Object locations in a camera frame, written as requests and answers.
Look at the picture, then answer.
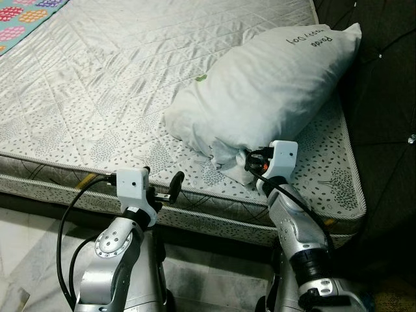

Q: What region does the teal patterned blanket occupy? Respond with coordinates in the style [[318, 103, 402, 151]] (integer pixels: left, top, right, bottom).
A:
[[0, 0, 71, 54]]

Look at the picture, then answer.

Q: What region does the grey patterned mattress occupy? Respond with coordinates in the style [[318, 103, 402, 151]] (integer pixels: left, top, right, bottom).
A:
[[0, 0, 368, 248]]

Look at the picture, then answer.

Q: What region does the brown doormat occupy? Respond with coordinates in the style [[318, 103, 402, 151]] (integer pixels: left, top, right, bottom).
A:
[[370, 278, 416, 312]]

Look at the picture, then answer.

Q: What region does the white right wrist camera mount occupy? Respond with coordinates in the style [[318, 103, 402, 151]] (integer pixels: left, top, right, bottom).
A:
[[263, 140, 299, 179]]

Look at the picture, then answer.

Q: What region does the white pillow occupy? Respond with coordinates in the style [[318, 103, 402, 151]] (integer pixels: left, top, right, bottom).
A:
[[162, 23, 363, 189]]

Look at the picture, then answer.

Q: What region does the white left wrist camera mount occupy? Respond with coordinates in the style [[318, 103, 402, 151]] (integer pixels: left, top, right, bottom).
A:
[[116, 168, 153, 210]]

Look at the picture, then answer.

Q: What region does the black bed frame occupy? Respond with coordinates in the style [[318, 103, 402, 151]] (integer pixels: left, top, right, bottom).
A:
[[0, 192, 365, 261]]

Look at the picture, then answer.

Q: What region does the robot left leg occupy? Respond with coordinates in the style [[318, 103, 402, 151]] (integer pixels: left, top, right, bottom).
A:
[[136, 227, 175, 312]]

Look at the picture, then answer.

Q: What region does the black tufted headboard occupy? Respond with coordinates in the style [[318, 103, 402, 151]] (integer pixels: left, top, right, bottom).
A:
[[312, 0, 416, 280]]

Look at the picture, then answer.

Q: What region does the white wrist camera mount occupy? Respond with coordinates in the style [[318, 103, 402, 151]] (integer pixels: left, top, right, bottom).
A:
[[116, 168, 153, 210], [263, 140, 299, 179]]

